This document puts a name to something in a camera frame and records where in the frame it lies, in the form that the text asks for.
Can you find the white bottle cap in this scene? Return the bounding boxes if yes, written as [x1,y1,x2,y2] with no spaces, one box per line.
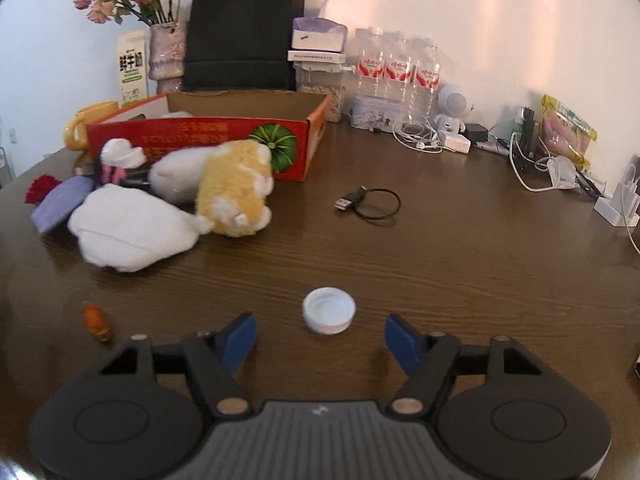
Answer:
[302,287,357,335]

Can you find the short black usb cable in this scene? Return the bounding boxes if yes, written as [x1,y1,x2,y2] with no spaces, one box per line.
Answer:
[333,185,403,224]

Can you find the white tissue cloth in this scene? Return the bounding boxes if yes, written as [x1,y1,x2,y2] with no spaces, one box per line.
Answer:
[67,184,213,273]

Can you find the white yellow plush toy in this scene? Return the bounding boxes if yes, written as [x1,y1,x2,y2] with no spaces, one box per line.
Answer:
[149,139,274,237]

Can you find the purple woven pouch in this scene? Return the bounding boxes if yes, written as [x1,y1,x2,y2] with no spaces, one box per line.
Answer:
[30,176,94,235]

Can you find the red fabric rose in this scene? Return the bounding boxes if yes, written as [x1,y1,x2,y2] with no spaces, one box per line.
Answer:
[24,174,61,205]

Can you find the orange dried flower bud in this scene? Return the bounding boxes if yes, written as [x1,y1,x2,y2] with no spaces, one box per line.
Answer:
[84,302,113,344]

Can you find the white charger block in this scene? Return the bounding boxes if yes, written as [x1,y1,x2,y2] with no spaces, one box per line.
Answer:
[442,133,471,155]

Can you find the white earphones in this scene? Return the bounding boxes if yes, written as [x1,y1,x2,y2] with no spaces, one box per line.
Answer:
[392,122,444,154]

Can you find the white round lid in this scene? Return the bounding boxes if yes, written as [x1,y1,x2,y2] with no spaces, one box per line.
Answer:
[118,148,146,169]
[100,138,132,166]

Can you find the black power adapter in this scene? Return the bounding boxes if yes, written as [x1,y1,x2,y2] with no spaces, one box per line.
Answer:
[463,122,489,144]

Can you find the red cardboard box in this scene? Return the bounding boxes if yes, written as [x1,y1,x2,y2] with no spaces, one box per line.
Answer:
[87,90,330,182]

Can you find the white face mask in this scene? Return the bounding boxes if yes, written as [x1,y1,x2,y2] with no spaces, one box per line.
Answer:
[546,156,578,190]

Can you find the white printed tin box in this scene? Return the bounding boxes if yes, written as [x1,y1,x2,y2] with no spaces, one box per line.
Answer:
[349,96,408,133]

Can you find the white robot figurine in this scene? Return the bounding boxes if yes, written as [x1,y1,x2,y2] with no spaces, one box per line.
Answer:
[434,84,473,134]

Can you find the white power adapter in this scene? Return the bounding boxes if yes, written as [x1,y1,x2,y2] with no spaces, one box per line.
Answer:
[593,181,639,229]

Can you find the green spray bottle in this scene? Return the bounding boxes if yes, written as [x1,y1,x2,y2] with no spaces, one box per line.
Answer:
[518,107,536,157]

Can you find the yellow snack bag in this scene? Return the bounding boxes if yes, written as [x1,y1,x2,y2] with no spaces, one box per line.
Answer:
[540,94,598,170]

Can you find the yellow ceramic mug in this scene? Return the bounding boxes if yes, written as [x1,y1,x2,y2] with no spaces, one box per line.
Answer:
[63,101,119,151]

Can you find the water bottle right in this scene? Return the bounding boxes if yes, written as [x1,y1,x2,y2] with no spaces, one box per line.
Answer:
[409,38,440,122]

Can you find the water bottle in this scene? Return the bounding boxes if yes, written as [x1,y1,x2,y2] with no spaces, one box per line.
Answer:
[356,27,385,96]
[409,38,440,122]
[384,32,413,102]

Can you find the water bottle middle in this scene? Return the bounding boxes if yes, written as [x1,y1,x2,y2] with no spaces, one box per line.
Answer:
[384,32,413,102]

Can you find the water bottle left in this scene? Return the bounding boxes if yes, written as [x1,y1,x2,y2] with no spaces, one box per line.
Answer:
[356,27,385,96]

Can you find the clear seed container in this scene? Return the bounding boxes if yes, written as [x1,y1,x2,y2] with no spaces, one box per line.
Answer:
[294,62,347,122]

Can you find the white milk carton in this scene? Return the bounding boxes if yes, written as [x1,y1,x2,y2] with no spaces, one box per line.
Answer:
[116,30,149,107]

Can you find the white flat box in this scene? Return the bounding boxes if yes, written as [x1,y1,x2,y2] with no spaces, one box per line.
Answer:
[288,50,346,64]

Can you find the purple textured vase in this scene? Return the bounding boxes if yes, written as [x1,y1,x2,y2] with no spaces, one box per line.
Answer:
[149,22,186,94]

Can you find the black paper bag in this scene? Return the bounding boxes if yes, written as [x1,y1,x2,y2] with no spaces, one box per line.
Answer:
[183,0,305,91]

